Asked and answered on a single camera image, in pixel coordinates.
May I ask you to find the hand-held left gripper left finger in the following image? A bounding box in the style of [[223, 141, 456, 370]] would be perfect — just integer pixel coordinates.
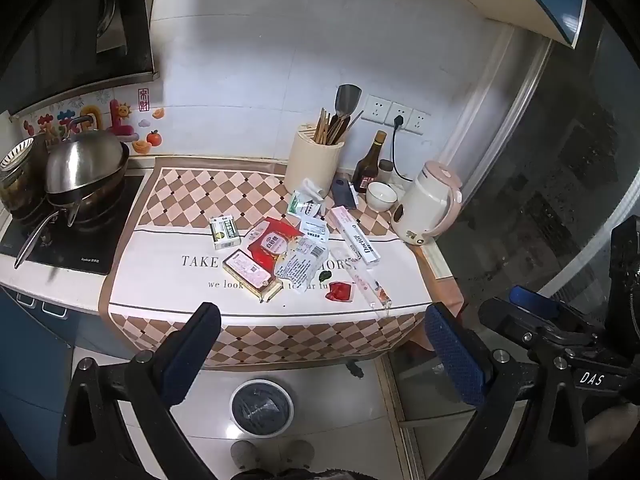
[[57, 301, 223, 480]]

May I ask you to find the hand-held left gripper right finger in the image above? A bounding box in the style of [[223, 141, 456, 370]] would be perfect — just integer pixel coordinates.
[[423, 302, 589, 480]]

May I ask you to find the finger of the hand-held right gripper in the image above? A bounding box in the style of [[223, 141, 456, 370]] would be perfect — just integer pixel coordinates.
[[477, 297, 567, 357], [509, 285, 577, 324]]

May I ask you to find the round white trash bin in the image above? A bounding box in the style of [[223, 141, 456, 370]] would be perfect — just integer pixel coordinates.
[[228, 378, 294, 440]]

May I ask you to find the checkered printed table mat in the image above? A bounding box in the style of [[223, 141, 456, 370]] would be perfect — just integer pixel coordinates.
[[97, 156, 467, 369]]

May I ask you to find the pink and yellow box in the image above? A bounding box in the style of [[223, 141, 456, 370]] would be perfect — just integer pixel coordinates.
[[222, 248, 284, 304]]

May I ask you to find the long clear plastic package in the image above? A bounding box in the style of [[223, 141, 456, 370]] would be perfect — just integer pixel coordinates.
[[329, 247, 394, 319]]

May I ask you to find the glass sliding door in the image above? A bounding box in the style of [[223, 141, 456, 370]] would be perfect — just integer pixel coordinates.
[[437, 25, 640, 313]]

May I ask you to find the small red sachet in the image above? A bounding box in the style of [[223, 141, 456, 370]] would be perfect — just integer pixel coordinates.
[[324, 280, 355, 303]]

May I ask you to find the small green and white box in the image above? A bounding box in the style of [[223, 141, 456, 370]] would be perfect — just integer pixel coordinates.
[[208, 213, 242, 251]]

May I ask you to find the red snack packet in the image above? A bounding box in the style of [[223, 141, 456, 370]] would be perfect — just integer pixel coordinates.
[[243, 216, 304, 274]]

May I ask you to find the black induction cooktop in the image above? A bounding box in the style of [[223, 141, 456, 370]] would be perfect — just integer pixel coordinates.
[[0, 172, 147, 277]]

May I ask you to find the clear labelled plastic packet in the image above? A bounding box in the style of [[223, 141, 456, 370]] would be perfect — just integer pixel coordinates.
[[273, 234, 331, 295]]

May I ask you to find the person's right shoe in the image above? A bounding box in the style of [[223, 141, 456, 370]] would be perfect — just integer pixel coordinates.
[[284, 439, 316, 472]]

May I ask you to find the white and pink kettle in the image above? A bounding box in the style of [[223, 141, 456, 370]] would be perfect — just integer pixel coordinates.
[[389, 160, 464, 246]]

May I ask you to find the blue base cabinet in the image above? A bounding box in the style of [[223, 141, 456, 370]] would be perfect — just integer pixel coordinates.
[[0, 284, 128, 466]]

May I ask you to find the long white box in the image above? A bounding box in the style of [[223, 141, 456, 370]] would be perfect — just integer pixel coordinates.
[[327, 205, 382, 266]]

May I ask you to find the white bowl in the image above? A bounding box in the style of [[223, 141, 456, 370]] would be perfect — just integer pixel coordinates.
[[365, 181, 399, 213]]

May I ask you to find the white labelled sachet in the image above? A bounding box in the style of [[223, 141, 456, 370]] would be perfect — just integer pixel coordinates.
[[298, 214, 329, 241]]

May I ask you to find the black wok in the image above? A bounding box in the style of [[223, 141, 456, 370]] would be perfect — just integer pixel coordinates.
[[45, 146, 132, 227]]

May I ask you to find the green and white packet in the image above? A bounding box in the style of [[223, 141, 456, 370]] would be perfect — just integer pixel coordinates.
[[286, 190, 324, 219]]

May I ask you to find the dark blue scraper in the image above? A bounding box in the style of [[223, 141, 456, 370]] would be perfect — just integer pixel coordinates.
[[332, 178, 359, 210]]

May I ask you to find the dark sauce bottle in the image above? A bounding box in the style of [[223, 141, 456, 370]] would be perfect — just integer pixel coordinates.
[[352, 130, 389, 194]]

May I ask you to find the crumpled white wrapper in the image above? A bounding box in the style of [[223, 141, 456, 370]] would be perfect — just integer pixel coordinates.
[[298, 177, 326, 201]]

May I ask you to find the steel dome lid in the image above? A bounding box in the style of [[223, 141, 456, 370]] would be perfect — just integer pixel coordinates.
[[45, 129, 126, 194]]

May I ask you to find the beige utensil holder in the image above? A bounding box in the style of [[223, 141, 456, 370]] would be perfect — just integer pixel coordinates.
[[283, 124, 346, 197]]

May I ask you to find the glass pot with lid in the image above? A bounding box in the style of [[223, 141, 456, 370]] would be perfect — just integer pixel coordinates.
[[0, 132, 52, 221]]

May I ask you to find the bundle of wooden chopsticks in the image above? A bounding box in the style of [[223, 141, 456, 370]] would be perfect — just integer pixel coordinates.
[[313, 106, 352, 146]]

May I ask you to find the grey spatula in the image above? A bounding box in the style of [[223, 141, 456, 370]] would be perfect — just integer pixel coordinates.
[[334, 83, 363, 133]]

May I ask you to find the black range hood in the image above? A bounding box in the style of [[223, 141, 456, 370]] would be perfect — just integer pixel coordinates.
[[0, 0, 157, 117]]

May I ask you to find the white wall socket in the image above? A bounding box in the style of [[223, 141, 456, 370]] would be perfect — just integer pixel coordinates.
[[385, 102, 412, 130], [361, 94, 389, 124], [406, 108, 430, 135]]

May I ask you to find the black plug with cable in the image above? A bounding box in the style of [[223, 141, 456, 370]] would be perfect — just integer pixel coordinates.
[[389, 115, 417, 182]]

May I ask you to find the colourful letter wall sticker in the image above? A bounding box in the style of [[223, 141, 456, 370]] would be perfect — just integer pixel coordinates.
[[21, 99, 139, 147]]

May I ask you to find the wall cabinet with blue edge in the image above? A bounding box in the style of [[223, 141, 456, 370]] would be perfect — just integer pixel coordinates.
[[500, 0, 589, 51]]

